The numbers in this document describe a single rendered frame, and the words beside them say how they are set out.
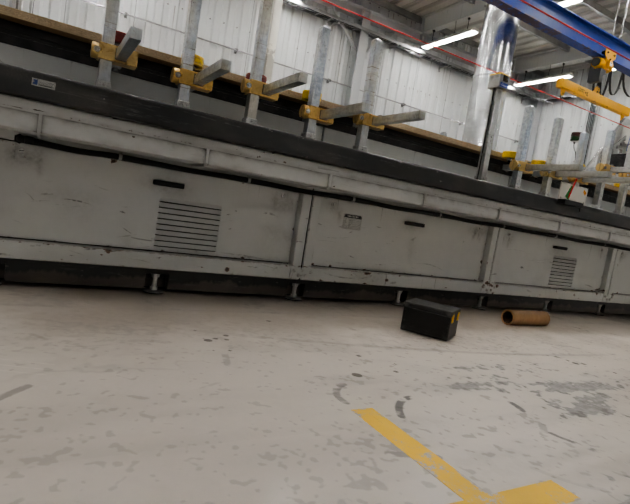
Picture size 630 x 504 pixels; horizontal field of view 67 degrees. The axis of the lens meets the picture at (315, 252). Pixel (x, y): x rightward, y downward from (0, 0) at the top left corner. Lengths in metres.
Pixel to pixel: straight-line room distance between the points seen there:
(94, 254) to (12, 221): 0.28
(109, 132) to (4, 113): 0.29
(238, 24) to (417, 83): 4.31
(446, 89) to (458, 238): 9.74
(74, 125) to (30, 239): 0.48
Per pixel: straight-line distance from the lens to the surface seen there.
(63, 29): 1.91
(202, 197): 2.03
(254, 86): 1.85
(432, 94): 12.07
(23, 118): 1.73
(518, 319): 2.71
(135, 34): 1.46
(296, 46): 10.23
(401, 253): 2.56
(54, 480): 0.83
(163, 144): 1.76
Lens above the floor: 0.43
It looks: 5 degrees down
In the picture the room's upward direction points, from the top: 9 degrees clockwise
